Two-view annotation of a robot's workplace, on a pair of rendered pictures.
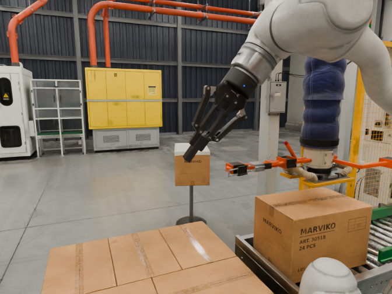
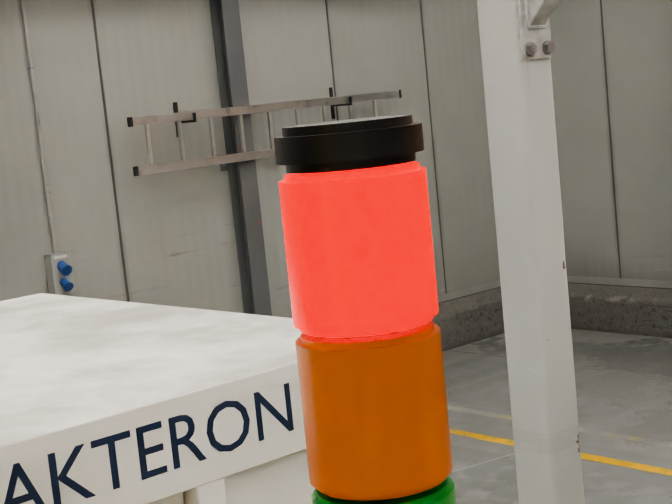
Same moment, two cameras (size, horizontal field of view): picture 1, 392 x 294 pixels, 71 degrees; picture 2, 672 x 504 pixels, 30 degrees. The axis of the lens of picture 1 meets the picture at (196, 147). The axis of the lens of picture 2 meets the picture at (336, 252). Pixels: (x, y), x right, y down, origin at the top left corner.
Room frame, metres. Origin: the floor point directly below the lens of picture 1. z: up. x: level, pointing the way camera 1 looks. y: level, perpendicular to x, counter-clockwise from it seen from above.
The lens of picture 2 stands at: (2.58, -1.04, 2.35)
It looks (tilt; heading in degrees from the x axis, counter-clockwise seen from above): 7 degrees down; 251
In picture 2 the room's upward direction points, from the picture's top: 6 degrees counter-clockwise
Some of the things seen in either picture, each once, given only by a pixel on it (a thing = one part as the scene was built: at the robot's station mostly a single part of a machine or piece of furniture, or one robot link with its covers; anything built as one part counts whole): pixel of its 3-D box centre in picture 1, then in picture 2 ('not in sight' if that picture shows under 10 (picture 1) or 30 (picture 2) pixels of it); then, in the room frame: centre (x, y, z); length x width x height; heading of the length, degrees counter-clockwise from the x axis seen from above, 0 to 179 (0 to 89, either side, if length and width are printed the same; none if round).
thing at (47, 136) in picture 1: (62, 143); not in sight; (7.91, 3.91, 0.32); 1.25 x 0.52 x 0.63; 111
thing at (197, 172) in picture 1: (191, 163); not in sight; (3.32, 0.06, 0.82); 0.60 x 0.40 x 0.40; 4
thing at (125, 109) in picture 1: (125, 110); not in sight; (8.76, 2.26, 1.24); 2.22 x 0.91 x 2.47; 111
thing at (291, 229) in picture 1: (308, 228); not in sight; (1.70, -0.75, 0.75); 0.60 x 0.40 x 0.40; 110
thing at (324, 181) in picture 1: (328, 178); not in sight; (1.61, -0.81, 1.13); 0.34 x 0.10 x 0.05; 113
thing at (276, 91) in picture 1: (276, 97); not in sight; (2.69, -0.78, 1.62); 0.20 x 0.05 x 0.30; 112
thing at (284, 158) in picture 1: (286, 161); not in sight; (1.60, -0.54, 1.23); 0.10 x 0.08 x 0.06; 23
